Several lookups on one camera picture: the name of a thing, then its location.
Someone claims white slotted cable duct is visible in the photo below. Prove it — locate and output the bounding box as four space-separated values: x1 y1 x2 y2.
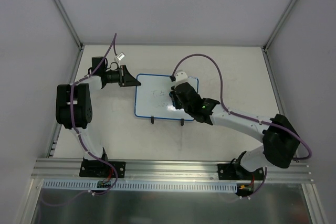
43 179 238 193

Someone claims purple cable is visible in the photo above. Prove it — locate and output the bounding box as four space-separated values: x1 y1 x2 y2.
172 53 313 161
39 33 120 206

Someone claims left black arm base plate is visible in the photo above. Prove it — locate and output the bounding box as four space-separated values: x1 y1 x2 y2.
79 159 126 178

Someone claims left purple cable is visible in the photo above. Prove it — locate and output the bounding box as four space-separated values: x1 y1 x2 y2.
39 33 120 206

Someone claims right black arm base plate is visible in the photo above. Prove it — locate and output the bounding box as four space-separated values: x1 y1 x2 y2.
217 163 265 181

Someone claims aluminium mounting rail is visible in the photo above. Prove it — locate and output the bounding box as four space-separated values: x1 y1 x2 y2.
31 158 314 184

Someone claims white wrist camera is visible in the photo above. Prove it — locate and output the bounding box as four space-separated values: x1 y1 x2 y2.
114 52 125 64
170 70 188 86

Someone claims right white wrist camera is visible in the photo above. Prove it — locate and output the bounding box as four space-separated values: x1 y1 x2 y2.
170 70 188 86

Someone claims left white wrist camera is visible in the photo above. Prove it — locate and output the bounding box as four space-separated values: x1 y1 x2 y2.
114 52 125 64

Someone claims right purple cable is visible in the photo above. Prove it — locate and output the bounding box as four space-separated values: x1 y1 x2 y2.
172 53 313 161

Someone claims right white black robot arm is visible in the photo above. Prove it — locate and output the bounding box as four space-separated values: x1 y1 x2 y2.
170 82 300 180

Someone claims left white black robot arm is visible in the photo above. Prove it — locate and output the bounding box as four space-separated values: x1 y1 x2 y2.
56 53 141 177

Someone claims blue-framed whiteboard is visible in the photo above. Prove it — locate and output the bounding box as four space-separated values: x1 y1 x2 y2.
134 73 194 121

